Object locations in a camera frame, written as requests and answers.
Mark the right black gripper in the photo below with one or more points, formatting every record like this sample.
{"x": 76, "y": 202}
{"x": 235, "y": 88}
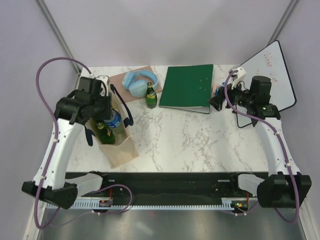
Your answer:
{"x": 217, "y": 101}

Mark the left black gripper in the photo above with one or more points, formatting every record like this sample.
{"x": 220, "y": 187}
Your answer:
{"x": 106, "y": 114}

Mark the blue cap water bottle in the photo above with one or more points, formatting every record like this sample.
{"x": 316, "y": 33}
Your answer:
{"x": 115, "y": 123}
{"x": 219, "y": 93}

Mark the blue cap water bottle front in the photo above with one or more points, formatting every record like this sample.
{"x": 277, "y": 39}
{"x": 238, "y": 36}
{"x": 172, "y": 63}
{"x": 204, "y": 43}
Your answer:
{"x": 115, "y": 123}

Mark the green glass bottle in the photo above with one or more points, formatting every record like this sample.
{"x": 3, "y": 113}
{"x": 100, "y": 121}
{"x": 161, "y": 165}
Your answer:
{"x": 150, "y": 96}
{"x": 105, "y": 134}

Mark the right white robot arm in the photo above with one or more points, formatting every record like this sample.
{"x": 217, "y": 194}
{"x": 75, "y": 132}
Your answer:
{"x": 285, "y": 186}

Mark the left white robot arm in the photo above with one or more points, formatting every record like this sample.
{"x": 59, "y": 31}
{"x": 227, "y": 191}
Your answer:
{"x": 90, "y": 100}

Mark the green glass bottle in bag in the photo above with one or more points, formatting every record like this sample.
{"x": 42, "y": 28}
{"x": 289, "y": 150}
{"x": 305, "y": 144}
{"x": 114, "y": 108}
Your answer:
{"x": 105, "y": 134}

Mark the beige canvas tote bag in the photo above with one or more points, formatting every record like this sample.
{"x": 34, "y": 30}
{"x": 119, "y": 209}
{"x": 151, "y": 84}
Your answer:
{"x": 124, "y": 150}

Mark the brown cardboard sheet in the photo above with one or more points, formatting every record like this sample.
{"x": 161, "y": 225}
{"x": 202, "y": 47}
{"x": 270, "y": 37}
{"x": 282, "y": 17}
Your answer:
{"x": 116, "y": 80}

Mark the green binder folder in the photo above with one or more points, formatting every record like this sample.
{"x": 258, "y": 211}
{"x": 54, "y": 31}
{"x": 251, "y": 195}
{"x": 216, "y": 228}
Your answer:
{"x": 188, "y": 88}

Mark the light blue headphones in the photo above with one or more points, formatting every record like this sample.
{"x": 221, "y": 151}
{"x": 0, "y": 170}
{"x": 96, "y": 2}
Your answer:
{"x": 138, "y": 88}

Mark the small whiteboard with writing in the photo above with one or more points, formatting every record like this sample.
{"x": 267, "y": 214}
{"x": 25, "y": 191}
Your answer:
{"x": 270, "y": 62}

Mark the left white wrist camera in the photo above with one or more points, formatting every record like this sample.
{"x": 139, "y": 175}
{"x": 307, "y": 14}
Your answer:
{"x": 105, "y": 82}

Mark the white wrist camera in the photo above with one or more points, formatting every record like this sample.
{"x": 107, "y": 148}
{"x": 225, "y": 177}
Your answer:
{"x": 105, "y": 82}
{"x": 238, "y": 74}

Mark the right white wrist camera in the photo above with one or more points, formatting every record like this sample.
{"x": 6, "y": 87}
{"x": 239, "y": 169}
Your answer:
{"x": 238, "y": 74}

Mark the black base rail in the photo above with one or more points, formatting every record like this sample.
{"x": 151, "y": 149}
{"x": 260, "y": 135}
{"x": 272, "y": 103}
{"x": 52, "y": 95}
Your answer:
{"x": 169, "y": 188}

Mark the white cable duct strip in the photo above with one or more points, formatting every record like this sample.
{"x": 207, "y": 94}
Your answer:
{"x": 96, "y": 204}

